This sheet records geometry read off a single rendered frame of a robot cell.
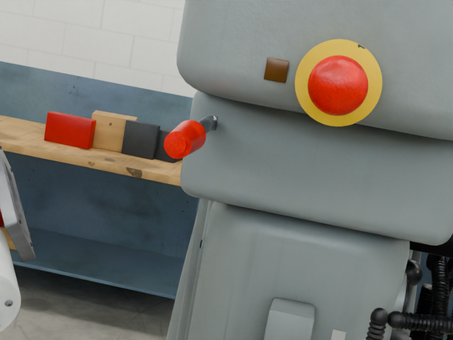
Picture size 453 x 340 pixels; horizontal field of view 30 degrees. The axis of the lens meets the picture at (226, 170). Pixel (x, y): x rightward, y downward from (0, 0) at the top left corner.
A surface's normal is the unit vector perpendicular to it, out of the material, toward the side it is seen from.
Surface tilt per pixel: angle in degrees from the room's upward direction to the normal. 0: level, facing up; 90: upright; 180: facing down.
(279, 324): 90
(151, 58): 90
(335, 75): 86
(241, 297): 90
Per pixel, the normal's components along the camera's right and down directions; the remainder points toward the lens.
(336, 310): -0.14, 0.17
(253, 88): -0.21, 0.59
